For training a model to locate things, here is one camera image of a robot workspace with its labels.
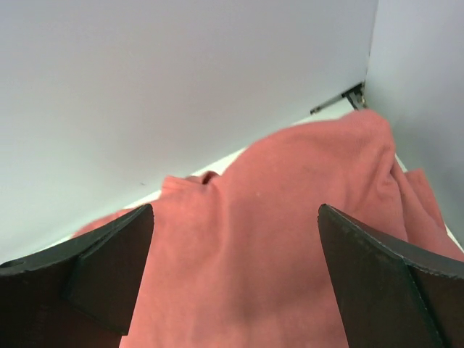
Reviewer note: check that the dusty red t-shirt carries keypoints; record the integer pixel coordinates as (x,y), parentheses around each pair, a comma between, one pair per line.
(236,258)

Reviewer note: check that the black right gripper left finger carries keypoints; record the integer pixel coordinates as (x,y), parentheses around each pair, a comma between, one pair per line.
(80,293)

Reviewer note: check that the aluminium frame rail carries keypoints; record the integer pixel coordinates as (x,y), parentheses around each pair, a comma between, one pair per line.
(355,96)

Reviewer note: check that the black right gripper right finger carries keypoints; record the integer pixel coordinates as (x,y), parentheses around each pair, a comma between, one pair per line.
(390,293)

